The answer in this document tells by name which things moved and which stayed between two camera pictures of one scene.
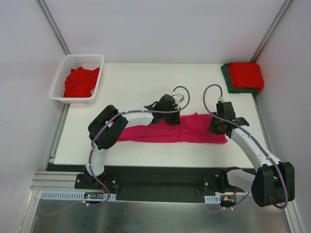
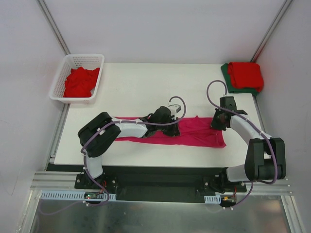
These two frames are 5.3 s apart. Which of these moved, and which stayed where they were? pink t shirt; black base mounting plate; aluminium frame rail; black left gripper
Moved: black left gripper
Stayed: black base mounting plate; aluminium frame rail; pink t shirt
